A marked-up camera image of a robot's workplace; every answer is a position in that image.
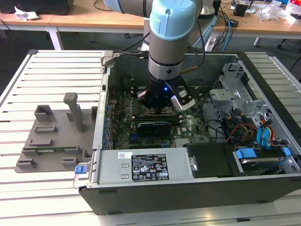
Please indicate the white power strip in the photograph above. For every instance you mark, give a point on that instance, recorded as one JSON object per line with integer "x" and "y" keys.
{"x": 211, "y": 45}

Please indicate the blue expansion slot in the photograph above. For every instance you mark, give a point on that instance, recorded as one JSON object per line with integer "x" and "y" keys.
{"x": 132, "y": 136}

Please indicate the small white sticker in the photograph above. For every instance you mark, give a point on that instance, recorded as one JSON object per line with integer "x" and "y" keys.
{"x": 122, "y": 155}

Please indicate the RAM slot white clips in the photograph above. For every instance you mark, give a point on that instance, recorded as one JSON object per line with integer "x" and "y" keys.
{"x": 155, "y": 121}
{"x": 155, "y": 117}

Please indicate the black chair base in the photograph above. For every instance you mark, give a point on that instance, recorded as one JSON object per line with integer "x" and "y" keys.
{"x": 281, "y": 46}

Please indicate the crumpled white paper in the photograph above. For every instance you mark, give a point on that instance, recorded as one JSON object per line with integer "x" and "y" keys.
{"x": 24, "y": 14}

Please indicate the pale blue teach pendant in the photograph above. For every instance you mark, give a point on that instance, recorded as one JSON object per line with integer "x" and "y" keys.
{"x": 208, "y": 29}

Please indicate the grey parts rack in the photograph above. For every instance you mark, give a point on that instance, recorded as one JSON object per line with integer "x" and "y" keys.
{"x": 58, "y": 141}

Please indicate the blue plastic case latch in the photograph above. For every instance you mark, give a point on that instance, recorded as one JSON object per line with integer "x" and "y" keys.
{"x": 79, "y": 170}

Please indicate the green motherboard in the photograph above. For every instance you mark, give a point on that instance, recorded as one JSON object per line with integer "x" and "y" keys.
{"x": 192, "y": 127}

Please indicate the green RAM stick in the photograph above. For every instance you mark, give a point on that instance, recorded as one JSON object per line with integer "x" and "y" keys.
{"x": 56, "y": 149}

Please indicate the black computer box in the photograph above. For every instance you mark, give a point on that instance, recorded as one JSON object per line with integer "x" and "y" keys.
{"x": 35, "y": 5}

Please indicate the black plastic shroud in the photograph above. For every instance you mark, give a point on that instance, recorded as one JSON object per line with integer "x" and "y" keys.
{"x": 211, "y": 160}

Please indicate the clear plastic bags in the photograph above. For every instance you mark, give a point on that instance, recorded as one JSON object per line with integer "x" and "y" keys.
{"x": 270, "y": 10}

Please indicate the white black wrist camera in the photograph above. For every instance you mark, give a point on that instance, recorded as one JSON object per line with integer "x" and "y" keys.
{"x": 183, "y": 101}

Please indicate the small flat black device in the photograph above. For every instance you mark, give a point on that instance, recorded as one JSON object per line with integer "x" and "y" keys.
{"x": 234, "y": 22}

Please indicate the black open PC case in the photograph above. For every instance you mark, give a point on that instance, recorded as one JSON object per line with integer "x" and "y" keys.
{"x": 164, "y": 200}

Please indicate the grey plastic case latch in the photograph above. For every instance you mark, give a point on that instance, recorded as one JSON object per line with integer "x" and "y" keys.
{"x": 107, "y": 57}

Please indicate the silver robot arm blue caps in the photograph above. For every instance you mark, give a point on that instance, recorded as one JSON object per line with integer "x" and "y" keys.
{"x": 167, "y": 47}

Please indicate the wooden desk white legs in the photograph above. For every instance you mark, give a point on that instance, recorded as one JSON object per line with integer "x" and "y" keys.
{"x": 23, "y": 22}
{"x": 94, "y": 20}

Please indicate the black graphics card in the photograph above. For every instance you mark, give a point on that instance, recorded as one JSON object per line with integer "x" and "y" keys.
{"x": 152, "y": 129}

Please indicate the CPU socket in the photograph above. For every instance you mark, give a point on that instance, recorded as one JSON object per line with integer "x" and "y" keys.
{"x": 152, "y": 111}

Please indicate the black rating label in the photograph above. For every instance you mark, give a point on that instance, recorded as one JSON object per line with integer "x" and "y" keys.
{"x": 150, "y": 168}

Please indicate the white cardboard box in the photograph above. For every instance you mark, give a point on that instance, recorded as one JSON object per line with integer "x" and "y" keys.
{"x": 294, "y": 16}

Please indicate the silver power supply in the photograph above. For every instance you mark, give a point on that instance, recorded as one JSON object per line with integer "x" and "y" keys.
{"x": 108, "y": 169}

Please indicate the grey metal drive cage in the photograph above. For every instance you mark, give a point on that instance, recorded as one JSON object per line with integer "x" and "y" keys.
{"x": 225, "y": 94}

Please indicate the silver finned chipset heatsink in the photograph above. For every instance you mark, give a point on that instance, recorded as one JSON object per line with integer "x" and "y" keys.
{"x": 182, "y": 141}

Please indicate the hard disk blue carrier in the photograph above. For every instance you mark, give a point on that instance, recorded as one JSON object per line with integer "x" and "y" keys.
{"x": 244, "y": 154}

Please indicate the small black box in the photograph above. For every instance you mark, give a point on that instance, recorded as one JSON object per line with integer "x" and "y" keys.
{"x": 241, "y": 10}

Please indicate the black caster wheel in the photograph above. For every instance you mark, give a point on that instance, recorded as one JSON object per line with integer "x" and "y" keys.
{"x": 127, "y": 35}

